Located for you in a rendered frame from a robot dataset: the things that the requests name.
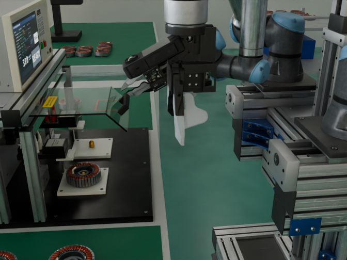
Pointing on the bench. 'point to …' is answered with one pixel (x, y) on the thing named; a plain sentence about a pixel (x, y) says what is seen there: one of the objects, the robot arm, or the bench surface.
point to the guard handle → (124, 104)
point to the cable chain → (10, 136)
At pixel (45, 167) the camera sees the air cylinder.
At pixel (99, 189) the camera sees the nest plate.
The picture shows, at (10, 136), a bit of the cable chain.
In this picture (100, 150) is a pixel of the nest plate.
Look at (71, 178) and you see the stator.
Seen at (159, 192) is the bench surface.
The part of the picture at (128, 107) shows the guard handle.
